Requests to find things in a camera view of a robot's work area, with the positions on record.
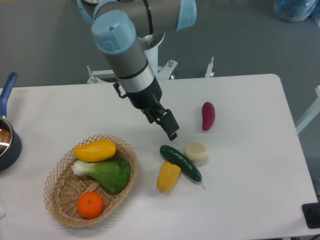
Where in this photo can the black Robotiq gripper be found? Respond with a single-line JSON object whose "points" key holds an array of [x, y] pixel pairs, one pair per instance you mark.
{"points": [[148, 101]]}

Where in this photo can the purple sweet potato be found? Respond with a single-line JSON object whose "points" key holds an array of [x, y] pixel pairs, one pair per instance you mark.
{"points": [[208, 116]]}

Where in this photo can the white frame at right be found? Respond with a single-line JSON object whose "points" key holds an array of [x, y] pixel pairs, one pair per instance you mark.
{"points": [[310, 113]]}

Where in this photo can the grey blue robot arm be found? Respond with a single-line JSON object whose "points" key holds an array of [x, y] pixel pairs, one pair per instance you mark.
{"points": [[117, 27]]}

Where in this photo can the cream round cake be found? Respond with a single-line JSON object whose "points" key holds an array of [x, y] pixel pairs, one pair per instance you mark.
{"points": [[196, 152]]}

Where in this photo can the dark green cucumber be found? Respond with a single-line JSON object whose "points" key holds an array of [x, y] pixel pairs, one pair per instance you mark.
{"points": [[175, 157]]}

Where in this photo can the green bok choy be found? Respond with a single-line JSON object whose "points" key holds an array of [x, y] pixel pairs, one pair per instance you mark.
{"points": [[112, 175]]}

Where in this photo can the orange tangerine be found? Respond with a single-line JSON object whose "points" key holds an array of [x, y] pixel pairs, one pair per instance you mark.
{"points": [[90, 205]]}

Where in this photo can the woven wicker basket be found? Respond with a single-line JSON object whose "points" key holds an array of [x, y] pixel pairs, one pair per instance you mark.
{"points": [[63, 188]]}

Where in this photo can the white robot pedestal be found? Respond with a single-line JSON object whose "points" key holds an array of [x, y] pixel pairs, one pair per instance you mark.
{"points": [[150, 45]]}

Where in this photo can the yellow bell pepper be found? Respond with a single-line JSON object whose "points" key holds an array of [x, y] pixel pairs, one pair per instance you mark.
{"points": [[167, 177]]}

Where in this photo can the black device at edge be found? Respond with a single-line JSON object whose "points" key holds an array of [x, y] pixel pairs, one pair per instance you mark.
{"points": [[311, 212]]}

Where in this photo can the blue plastic bag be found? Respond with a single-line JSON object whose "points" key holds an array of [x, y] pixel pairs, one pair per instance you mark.
{"points": [[294, 11]]}

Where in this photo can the blue saucepan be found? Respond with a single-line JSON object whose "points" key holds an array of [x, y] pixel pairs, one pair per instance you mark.
{"points": [[10, 141]]}

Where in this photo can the yellow mango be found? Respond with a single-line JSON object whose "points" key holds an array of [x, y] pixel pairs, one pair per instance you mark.
{"points": [[95, 151]]}

